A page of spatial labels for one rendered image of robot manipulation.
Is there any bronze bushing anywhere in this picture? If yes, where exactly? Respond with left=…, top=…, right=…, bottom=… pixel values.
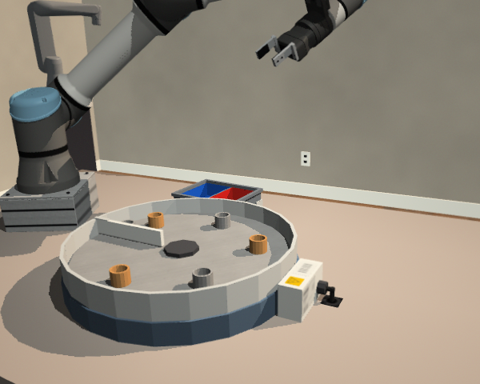
left=250, top=234, right=267, bottom=254
left=109, top=264, right=131, bottom=288
left=148, top=212, right=164, bottom=229

